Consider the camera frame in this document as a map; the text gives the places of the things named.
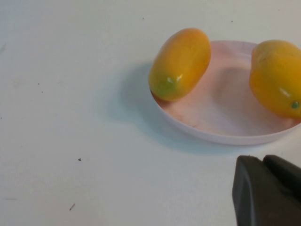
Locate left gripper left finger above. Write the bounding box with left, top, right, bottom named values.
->
left=231, top=155, right=301, bottom=226

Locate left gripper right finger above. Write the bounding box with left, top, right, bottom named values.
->
left=262, top=154, right=301, bottom=198

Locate yellow plastic mango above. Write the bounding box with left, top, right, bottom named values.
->
left=249, top=39, right=301, bottom=120

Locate orange tinted plastic mango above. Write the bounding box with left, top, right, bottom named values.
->
left=148, top=27, right=212, bottom=102

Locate pink round plate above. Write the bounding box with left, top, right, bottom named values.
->
left=150, top=40, right=301, bottom=145

